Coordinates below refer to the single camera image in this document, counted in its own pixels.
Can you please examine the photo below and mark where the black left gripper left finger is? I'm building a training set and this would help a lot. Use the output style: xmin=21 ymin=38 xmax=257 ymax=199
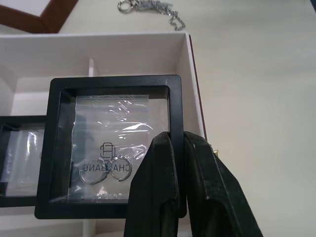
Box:
xmin=123 ymin=131 xmax=181 ymax=237

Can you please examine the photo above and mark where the wooden jewelry box white-lined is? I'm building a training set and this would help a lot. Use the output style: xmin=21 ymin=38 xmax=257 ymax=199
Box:
xmin=0 ymin=32 xmax=221 ymax=237

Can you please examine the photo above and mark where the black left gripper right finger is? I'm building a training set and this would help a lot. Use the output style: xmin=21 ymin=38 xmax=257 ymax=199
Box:
xmin=183 ymin=131 xmax=252 ymax=237

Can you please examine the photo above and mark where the silver chain with clasp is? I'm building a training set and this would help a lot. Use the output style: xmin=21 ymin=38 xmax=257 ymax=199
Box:
xmin=117 ymin=0 xmax=187 ymax=32

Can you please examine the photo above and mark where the black display case with rings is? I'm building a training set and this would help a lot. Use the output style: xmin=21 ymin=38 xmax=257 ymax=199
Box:
xmin=34 ymin=75 xmax=187 ymax=219

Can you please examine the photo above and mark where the clear zip bag with logo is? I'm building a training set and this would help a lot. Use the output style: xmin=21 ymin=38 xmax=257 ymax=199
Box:
xmin=67 ymin=94 xmax=154 ymax=203

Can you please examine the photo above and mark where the brown wooden jewelry box lid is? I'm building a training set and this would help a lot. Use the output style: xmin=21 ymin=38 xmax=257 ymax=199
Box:
xmin=0 ymin=0 xmax=78 ymax=34

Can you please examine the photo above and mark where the silver ring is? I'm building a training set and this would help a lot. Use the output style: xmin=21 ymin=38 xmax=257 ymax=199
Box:
xmin=79 ymin=162 xmax=100 ymax=186
xmin=109 ymin=156 xmax=132 ymax=183

